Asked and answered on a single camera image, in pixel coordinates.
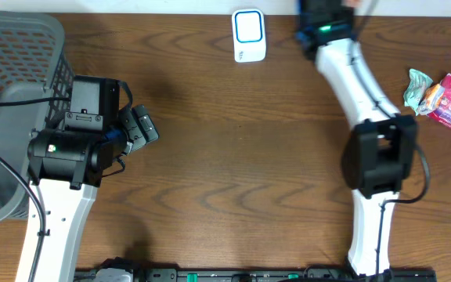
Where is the green white snack packet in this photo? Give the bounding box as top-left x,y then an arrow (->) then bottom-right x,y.
403,68 -> 433,115

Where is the white barcode scanner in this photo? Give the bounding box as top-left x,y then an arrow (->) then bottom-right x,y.
231,9 -> 267,63

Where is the small orange box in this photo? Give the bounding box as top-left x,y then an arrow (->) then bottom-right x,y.
417,84 -> 445,115

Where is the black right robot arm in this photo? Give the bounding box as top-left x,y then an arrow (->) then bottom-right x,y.
296,0 -> 417,281

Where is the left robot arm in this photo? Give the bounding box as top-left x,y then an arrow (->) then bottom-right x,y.
16,75 -> 159,281

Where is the grey plastic mesh basket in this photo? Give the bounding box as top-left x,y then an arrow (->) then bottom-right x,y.
0,11 -> 74,222

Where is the black left camera cable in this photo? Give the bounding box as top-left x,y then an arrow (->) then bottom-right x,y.
0,96 -> 72,282

